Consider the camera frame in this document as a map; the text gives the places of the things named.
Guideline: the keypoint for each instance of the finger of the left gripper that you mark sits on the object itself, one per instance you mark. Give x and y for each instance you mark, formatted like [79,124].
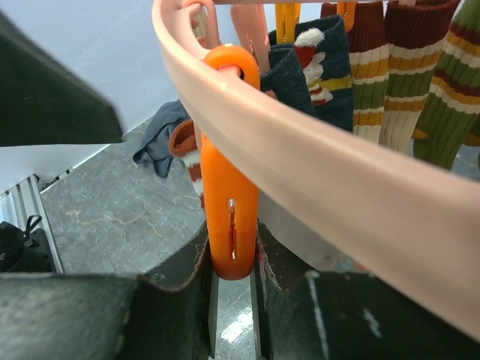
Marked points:
[44,103]

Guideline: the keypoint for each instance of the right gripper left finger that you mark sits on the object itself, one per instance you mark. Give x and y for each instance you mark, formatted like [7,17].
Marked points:
[167,313]

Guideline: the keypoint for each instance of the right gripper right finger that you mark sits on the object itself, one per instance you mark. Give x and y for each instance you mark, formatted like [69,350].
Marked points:
[302,313]

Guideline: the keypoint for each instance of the pink round clip hanger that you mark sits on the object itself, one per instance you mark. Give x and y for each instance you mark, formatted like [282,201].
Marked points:
[412,224]

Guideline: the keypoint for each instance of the pink clip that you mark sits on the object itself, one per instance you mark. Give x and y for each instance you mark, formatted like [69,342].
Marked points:
[250,26]

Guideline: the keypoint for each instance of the navy christmas sock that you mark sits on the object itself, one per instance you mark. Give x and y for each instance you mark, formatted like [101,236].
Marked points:
[322,48]

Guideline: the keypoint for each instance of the dark navy sock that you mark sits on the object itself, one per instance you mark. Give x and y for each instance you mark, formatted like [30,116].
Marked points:
[285,81]

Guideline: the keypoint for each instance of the blue grey cloth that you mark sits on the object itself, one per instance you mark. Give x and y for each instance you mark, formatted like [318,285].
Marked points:
[154,146]

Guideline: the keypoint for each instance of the red white striped sock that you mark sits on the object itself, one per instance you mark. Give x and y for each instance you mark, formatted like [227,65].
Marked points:
[183,145]

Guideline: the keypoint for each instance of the maroon olive striped sock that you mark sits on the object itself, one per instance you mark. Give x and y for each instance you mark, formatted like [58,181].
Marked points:
[415,67]

